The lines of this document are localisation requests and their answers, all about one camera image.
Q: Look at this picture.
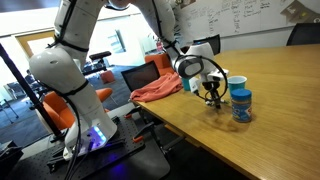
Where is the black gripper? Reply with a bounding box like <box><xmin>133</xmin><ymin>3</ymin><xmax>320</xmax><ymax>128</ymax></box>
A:
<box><xmin>201</xmin><ymin>79</ymin><xmax>222</xmax><ymax>110</ymax></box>

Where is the blue plastic cup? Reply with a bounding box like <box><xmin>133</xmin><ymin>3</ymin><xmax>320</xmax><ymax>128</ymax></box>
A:
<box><xmin>181</xmin><ymin>77</ymin><xmax>193</xmax><ymax>92</ymax></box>
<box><xmin>227</xmin><ymin>75</ymin><xmax>248</xmax><ymax>98</ymax></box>

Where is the jar with blue lid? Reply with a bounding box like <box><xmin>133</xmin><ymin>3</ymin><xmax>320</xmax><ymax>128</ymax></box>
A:
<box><xmin>230</xmin><ymin>88</ymin><xmax>253</xmax><ymax>123</ymax></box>

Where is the black mesh chair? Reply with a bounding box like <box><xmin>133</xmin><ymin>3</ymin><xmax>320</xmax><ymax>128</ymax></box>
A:
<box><xmin>193</xmin><ymin>34</ymin><xmax>222</xmax><ymax>56</ymax></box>
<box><xmin>286</xmin><ymin>22</ymin><xmax>320</xmax><ymax>47</ymax></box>

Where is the orange cloth shirt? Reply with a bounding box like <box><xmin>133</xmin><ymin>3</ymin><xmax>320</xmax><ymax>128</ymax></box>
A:
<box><xmin>129</xmin><ymin>72</ymin><xmax>184</xmax><ymax>103</ymax></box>

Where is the orange upholstered chair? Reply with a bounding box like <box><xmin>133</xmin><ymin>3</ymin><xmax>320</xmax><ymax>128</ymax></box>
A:
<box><xmin>144</xmin><ymin>53</ymin><xmax>176</xmax><ymax>77</ymax></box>
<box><xmin>42</xmin><ymin>87</ymin><xmax>114</xmax><ymax>132</ymax></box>

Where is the black flat chair back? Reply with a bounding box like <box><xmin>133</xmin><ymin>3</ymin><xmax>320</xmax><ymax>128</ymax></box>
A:
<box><xmin>120</xmin><ymin>60</ymin><xmax>162</xmax><ymax>93</ymax></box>

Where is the whiteboard with writing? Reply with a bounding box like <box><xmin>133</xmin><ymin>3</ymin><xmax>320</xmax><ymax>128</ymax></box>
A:
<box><xmin>173</xmin><ymin>0</ymin><xmax>320</xmax><ymax>44</ymax></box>

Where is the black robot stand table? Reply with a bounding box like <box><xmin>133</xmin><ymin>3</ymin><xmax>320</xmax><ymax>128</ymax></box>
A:
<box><xmin>6</xmin><ymin>111</ymin><xmax>172</xmax><ymax>180</ymax></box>

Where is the small orange stool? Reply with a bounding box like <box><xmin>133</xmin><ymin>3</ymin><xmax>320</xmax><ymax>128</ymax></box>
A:
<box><xmin>99</xmin><ymin>69</ymin><xmax>117</xmax><ymax>85</ymax></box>

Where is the black padded bench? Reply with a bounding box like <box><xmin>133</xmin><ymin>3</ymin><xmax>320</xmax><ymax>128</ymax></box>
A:
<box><xmin>88</xmin><ymin>50</ymin><xmax>113</xmax><ymax>73</ymax></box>

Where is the black tripod pole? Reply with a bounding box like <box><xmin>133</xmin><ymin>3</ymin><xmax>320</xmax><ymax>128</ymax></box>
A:
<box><xmin>0</xmin><ymin>43</ymin><xmax>68</xmax><ymax>143</ymax></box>

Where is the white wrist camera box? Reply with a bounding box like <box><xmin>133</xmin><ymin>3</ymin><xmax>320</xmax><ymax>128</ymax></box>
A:
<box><xmin>189</xmin><ymin>76</ymin><xmax>201</xmax><ymax>95</ymax></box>

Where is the black clamp orange handle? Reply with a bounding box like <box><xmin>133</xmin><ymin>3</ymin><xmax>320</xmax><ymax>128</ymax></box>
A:
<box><xmin>123</xmin><ymin>105</ymin><xmax>148</xmax><ymax>120</ymax></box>
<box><xmin>132</xmin><ymin>121</ymin><xmax>158</xmax><ymax>144</ymax></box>

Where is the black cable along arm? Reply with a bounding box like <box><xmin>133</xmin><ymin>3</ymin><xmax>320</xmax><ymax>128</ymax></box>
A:
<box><xmin>46</xmin><ymin>0</ymin><xmax>230</xmax><ymax>180</ymax></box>

